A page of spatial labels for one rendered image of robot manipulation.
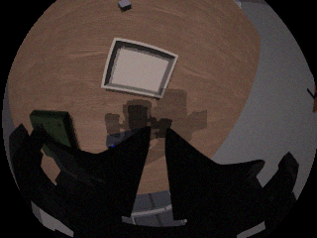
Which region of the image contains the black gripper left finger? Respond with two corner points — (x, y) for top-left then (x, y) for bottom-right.
(48, 126), (152, 218)

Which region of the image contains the shallow beige tray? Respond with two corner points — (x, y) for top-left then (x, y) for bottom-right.
(102, 37), (178, 99)

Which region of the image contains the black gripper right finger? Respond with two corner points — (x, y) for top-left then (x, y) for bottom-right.
(165, 128), (265, 221)

